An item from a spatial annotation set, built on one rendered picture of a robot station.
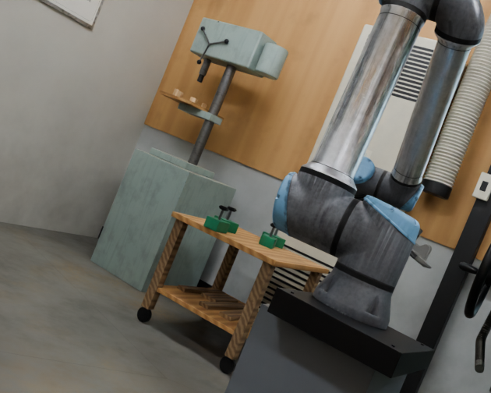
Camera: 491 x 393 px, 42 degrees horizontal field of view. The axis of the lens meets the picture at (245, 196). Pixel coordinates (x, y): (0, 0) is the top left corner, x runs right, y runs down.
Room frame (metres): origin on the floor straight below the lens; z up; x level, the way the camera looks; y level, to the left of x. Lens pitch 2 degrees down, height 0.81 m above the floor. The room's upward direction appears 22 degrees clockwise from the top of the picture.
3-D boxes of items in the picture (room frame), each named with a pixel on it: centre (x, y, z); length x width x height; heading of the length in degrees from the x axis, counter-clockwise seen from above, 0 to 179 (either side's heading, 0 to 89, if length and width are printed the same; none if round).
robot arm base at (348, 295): (1.51, -0.34, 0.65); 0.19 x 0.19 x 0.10
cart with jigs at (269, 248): (3.02, -0.12, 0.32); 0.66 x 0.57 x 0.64; 151
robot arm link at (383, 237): (1.52, -0.33, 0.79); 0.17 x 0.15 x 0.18; 72
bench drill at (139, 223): (3.73, 0.35, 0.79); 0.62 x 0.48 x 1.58; 57
